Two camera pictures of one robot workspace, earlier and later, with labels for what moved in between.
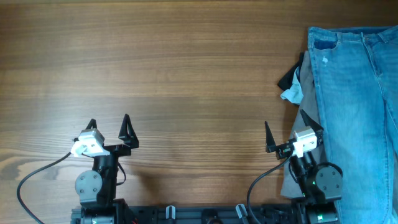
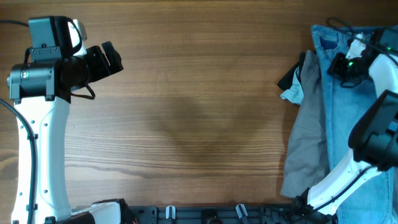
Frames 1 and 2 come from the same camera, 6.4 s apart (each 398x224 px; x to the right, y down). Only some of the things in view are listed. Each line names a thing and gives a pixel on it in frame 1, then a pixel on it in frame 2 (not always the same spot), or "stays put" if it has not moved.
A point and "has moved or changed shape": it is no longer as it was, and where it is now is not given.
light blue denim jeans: [356, 73] has moved or changed shape
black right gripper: [282, 149] → [338, 66]
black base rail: [229, 214] stays put
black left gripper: [129, 139] → [102, 70]
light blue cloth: [295, 94] stays put
